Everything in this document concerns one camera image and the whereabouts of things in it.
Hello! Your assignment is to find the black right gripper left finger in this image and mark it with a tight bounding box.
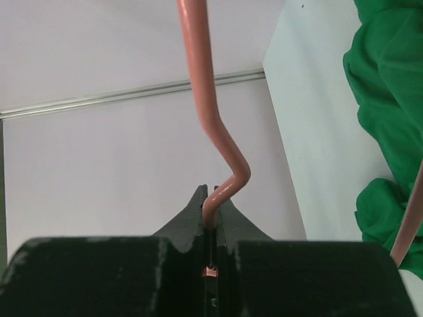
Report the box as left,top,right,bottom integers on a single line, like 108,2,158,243
1,185,208,316

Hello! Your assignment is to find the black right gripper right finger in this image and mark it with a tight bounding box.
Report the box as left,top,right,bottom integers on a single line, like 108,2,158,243
215,201,416,316

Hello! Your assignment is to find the green t shirt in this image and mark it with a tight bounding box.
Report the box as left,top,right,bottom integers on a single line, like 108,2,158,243
342,0,423,275

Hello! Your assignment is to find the pink wire hanger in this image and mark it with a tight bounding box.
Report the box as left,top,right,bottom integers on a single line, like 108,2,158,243
176,0,423,278

